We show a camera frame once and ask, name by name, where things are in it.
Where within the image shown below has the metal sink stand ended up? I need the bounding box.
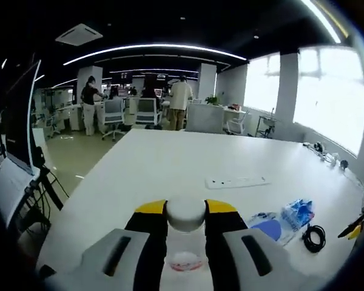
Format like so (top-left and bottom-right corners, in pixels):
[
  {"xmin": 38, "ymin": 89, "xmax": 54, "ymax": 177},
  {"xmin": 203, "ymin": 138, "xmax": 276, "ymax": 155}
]
[{"xmin": 256, "ymin": 107, "xmax": 280, "ymax": 139}]

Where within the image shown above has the clear plastic water bottle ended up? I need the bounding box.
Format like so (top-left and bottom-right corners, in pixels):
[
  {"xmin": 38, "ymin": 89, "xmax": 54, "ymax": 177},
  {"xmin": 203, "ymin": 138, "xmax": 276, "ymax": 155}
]
[{"xmin": 163, "ymin": 196, "xmax": 209, "ymax": 291}]

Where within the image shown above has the black cable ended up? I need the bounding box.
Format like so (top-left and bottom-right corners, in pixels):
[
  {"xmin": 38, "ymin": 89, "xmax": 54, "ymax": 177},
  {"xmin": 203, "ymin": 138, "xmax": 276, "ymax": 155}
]
[{"xmin": 302, "ymin": 224, "xmax": 326, "ymax": 254}]

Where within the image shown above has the ceiling air vent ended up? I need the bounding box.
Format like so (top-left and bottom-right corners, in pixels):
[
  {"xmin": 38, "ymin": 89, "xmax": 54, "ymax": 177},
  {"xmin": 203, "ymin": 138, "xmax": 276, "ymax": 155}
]
[{"xmin": 55, "ymin": 24, "xmax": 104, "ymax": 47}]

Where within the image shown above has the small clutter of table items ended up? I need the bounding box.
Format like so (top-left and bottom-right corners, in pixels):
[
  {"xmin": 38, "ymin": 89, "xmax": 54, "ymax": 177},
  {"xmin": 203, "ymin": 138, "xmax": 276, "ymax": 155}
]
[{"xmin": 303, "ymin": 141, "xmax": 349, "ymax": 170}]

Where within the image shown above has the white tabletop table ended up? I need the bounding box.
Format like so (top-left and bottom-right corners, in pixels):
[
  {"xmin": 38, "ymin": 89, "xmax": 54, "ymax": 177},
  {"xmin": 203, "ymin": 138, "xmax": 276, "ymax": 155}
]
[{"xmin": 38, "ymin": 128, "xmax": 364, "ymax": 291}]

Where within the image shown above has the white office chair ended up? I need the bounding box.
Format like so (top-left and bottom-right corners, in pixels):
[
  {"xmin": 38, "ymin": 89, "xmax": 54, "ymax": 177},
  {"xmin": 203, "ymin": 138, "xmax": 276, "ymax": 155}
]
[
  {"xmin": 226, "ymin": 110, "xmax": 251, "ymax": 135},
  {"xmin": 101, "ymin": 98, "xmax": 127, "ymax": 142},
  {"xmin": 135, "ymin": 97, "xmax": 162, "ymax": 130}
]

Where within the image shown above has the bright blue packet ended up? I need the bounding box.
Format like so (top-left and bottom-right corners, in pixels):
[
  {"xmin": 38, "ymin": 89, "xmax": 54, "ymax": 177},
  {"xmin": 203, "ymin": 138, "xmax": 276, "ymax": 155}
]
[{"xmin": 280, "ymin": 198, "xmax": 315, "ymax": 233}]

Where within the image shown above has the pale packet with blue pad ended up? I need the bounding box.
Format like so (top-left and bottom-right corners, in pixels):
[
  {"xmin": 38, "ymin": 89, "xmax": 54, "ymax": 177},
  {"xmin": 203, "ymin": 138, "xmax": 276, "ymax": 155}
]
[{"xmin": 248, "ymin": 211, "xmax": 295, "ymax": 247}]

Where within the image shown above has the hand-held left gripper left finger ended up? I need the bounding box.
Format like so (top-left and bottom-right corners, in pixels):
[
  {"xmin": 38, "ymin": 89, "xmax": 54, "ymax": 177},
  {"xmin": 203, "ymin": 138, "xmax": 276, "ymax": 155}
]
[{"xmin": 48, "ymin": 198, "xmax": 170, "ymax": 291}]

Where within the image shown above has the white power strip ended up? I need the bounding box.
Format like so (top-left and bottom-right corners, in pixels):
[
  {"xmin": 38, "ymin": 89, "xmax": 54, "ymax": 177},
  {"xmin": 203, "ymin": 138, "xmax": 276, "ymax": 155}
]
[{"xmin": 204, "ymin": 175, "xmax": 272, "ymax": 189}]

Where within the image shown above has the grey desk partition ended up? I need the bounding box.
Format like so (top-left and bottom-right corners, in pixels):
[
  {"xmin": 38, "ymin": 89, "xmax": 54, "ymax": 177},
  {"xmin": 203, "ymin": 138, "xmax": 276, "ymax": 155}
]
[{"xmin": 184, "ymin": 102, "xmax": 225, "ymax": 134}]

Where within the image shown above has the curved ceiling light strip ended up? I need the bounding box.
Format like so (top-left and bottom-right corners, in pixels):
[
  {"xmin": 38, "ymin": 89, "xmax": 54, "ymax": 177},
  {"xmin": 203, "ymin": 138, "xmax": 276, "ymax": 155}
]
[{"xmin": 62, "ymin": 44, "xmax": 250, "ymax": 66}]

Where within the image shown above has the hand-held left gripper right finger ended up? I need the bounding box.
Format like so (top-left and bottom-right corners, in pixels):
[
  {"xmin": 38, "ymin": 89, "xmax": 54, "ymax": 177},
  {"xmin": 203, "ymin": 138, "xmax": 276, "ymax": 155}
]
[{"xmin": 204, "ymin": 198, "xmax": 319, "ymax": 291}]

